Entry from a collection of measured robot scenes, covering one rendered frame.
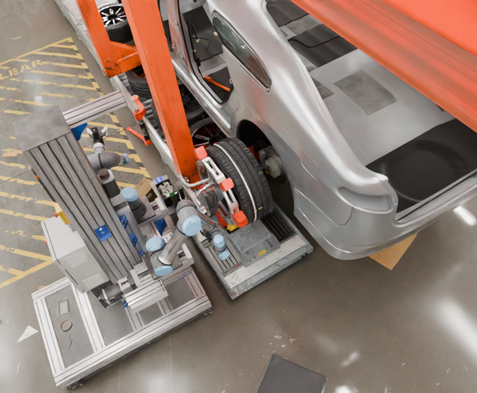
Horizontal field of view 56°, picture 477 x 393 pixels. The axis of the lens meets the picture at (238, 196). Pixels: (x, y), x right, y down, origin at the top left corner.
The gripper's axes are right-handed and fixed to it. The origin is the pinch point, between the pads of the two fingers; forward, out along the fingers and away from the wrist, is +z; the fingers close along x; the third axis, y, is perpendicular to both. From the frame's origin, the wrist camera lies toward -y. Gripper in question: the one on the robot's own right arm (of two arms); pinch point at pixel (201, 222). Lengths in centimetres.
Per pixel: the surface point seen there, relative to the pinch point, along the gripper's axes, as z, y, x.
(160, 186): 72, -26, 7
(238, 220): -17.0, 5.5, -22.0
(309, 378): -119, -49, -10
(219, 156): 19, 35, -31
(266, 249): -10, -68, -46
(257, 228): 8, -60, -49
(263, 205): -15.6, 5.0, -43.2
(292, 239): -11, -75, -72
